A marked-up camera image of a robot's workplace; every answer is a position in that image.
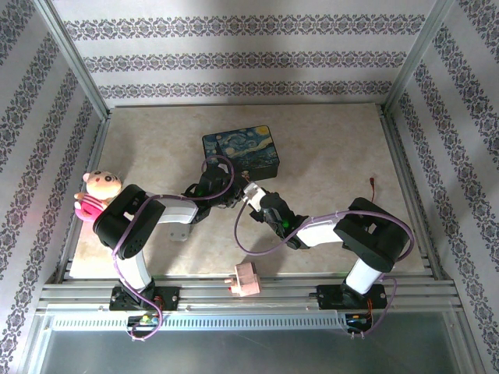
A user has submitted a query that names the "starry night painted tin box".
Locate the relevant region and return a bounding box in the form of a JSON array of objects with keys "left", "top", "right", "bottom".
[{"left": 201, "top": 124, "right": 281, "bottom": 181}]

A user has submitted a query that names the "silver metal plate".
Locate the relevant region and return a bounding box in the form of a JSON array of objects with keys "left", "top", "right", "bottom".
[{"left": 168, "top": 224, "right": 195, "bottom": 243}]

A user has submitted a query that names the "pink toy block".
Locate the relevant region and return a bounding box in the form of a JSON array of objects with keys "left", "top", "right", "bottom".
[{"left": 224, "top": 262, "right": 261, "bottom": 298}]

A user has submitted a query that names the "pink and cream plush toy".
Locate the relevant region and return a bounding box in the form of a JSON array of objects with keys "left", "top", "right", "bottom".
[{"left": 73, "top": 168, "right": 124, "bottom": 224}]

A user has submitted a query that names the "small circuit board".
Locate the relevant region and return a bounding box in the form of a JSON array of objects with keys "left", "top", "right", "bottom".
[
  {"left": 345, "top": 312, "right": 374, "bottom": 328},
  {"left": 127, "top": 313, "right": 161, "bottom": 328}
]

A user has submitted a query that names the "grey metal panel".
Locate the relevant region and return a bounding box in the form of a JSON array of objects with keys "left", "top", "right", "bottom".
[{"left": 37, "top": 311, "right": 469, "bottom": 374}]

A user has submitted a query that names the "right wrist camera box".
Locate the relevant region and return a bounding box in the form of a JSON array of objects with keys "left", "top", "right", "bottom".
[{"left": 241, "top": 182, "right": 267, "bottom": 213}]

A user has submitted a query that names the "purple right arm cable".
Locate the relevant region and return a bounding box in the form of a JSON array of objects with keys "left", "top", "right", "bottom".
[{"left": 232, "top": 196, "right": 415, "bottom": 340}]

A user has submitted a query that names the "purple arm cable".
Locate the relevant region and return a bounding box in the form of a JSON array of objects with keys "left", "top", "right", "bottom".
[
  {"left": 232, "top": 196, "right": 415, "bottom": 340},
  {"left": 111, "top": 154, "right": 235, "bottom": 343}
]

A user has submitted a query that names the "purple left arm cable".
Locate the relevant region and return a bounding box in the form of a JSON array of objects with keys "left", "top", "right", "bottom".
[{"left": 111, "top": 154, "right": 235, "bottom": 343}]

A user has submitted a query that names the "aluminium extrusion frame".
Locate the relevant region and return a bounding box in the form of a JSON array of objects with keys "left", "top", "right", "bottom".
[{"left": 30, "top": 0, "right": 469, "bottom": 374}]

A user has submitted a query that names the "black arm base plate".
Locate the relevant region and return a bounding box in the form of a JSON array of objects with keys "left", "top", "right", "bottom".
[
  {"left": 316, "top": 284, "right": 386, "bottom": 311},
  {"left": 110, "top": 286, "right": 181, "bottom": 312}
]

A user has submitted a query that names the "white slotted cable duct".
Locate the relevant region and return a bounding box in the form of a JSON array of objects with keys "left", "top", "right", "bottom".
[{"left": 50, "top": 314, "right": 349, "bottom": 331}]

